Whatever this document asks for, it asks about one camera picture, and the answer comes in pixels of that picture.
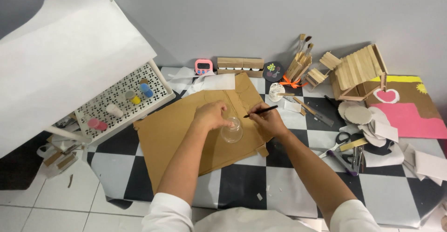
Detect black round painted disc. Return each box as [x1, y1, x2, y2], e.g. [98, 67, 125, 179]
[263, 62, 285, 83]

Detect person's white shirt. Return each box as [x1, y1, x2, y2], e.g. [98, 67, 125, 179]
[141, 192, 383, 232]

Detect heap of white paper scraps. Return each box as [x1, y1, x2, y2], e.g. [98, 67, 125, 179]
[362, 139, 447, 187]

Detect wooden stick house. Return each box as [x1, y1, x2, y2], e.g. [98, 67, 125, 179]
[329, 44, 389, 102]

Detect white paint palette cup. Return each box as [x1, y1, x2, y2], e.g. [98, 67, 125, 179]
[268, 82, 286, 103]

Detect pink digital timer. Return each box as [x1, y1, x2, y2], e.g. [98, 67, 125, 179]
[194, 59, 213, 76]

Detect cardboard box of paint pots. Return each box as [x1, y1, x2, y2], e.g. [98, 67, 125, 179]
[217, 57, 265, 78]

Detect person's left hand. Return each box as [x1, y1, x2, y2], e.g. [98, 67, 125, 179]
[194, 100, 235, 132]

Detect white perforated tray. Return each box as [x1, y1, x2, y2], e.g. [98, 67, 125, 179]
[45, 59, 176, 145]

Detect small wooden stick bench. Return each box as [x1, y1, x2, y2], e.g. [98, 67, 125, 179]
[305, 51, 342, 91]

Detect brown cardboard sheet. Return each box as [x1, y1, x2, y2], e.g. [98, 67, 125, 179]
[133, 72, 275, 195]

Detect large white paper sheet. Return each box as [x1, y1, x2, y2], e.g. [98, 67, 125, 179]
[0, 0, 158, 159]

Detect white paint bottle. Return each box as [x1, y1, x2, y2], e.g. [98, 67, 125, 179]
[105, 103, 124, 119]

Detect wooden stick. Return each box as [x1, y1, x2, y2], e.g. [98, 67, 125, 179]
[293, 97, 317, 116]

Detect wooden stick brush holder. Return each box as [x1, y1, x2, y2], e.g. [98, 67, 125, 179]
[284, 51, 313, 85]

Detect person's right hand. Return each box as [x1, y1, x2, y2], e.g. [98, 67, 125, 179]
[247, 102, 290, 139]

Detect pink paint bottle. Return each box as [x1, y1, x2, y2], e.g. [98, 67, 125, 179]
[87, 118, 108, 131]

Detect purple handled cutter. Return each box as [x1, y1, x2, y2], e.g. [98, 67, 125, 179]
[326, 149, 359, 177]

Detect crumpled white paper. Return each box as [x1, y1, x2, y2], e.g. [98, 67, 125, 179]
[167, 67, 237, 97]

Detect small white paper piece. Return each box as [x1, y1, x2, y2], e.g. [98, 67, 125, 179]
[284, 100, 302, 113]

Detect black marker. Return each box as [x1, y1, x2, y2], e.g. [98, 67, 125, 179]
[324, 95, 341, 109]

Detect plastic bag of cardboard scraps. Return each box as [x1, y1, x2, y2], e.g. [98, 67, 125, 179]
[37, 134, 88, 181]

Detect clear plastic cup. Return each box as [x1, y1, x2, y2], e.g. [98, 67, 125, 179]
[220, 116, 244, 144]

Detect black white checkered table cover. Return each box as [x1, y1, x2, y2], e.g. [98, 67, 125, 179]
[86, 66, 447, 229]

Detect black pen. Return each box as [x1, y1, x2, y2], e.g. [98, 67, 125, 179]
[243, 105, 279, 118]

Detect pink and brown painted cardboard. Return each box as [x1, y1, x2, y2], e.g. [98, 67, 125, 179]
[365, 75, 447, 140]

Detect black handled scissors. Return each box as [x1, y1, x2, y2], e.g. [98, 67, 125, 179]
[317, 131, 352, 159]

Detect flat wooden strip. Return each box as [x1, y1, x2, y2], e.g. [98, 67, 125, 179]
[338, 138, 369, 152]

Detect metal ruler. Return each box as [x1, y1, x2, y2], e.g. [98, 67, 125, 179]
[283, 96, 335, 127]

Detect pile of grey cardboard circles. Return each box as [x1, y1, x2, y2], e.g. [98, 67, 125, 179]
[337, 100, 399, 148]

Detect yellow paint bottle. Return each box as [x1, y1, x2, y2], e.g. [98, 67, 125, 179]
[125, 90, 142, 105]

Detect blue paint bottle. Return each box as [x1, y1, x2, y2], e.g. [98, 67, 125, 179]
[140, 83, 154, 98]

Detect orange ribbon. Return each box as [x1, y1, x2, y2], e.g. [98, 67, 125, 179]
[279, 75, 310, 89]

